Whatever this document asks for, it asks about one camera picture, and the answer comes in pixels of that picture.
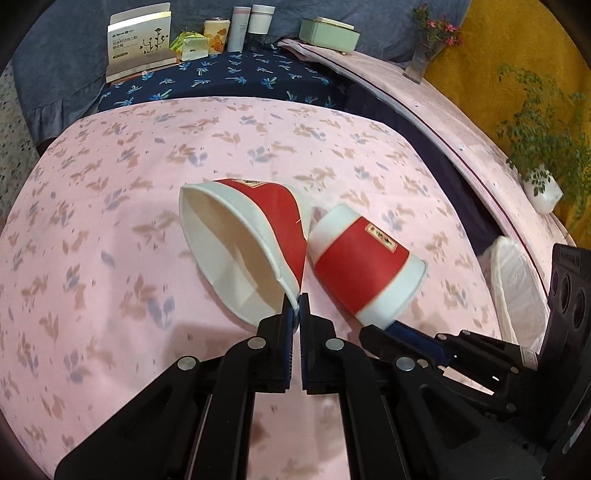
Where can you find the pale green tissue pack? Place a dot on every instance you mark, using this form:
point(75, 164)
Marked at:
point(195, 47)

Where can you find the yellow green packet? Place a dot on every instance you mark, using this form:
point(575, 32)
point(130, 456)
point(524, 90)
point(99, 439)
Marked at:
point(178, 41)

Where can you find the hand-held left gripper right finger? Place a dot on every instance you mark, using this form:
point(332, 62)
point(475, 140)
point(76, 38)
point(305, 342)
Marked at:
point(304, 350)

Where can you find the white bottle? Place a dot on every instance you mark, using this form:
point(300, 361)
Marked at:
point(238, 27)

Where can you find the yellow cloth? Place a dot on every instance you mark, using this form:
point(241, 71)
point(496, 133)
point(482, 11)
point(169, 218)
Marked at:
point(508, 32)

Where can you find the glass vase with pink flowers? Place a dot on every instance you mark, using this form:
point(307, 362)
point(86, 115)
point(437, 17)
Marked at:
point(422, 62)

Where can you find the blue denim cloth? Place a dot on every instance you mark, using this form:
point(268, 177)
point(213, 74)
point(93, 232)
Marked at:
point(60, 69)

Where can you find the white flower print box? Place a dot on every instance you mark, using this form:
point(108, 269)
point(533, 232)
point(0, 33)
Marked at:
point(138, 41)

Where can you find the pink board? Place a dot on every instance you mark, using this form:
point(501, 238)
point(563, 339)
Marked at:
point(438, 106)

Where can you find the yellow printed can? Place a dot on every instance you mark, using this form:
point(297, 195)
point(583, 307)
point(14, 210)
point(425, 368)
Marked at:
point(216, 37)

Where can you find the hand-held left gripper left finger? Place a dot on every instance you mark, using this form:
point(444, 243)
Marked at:
point(288, 350)

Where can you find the green tin box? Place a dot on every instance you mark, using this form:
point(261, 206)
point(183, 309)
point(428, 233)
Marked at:
point(328, 33)

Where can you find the pink rabbit print bedsheet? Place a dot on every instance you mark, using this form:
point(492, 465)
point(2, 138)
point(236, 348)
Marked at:
point(115, 184)

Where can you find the green plant in white pot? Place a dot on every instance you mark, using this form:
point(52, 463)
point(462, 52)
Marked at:
point(542, 187)

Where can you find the white jar with dark base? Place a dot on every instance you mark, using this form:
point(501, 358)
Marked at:
point(260, 21)

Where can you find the crushed red paper cup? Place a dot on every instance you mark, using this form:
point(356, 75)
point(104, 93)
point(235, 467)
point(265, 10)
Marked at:
point(240, 240)

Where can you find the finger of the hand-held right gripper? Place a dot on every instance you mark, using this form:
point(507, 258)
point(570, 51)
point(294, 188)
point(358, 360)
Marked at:
point(397, 344)
point(415, 337)

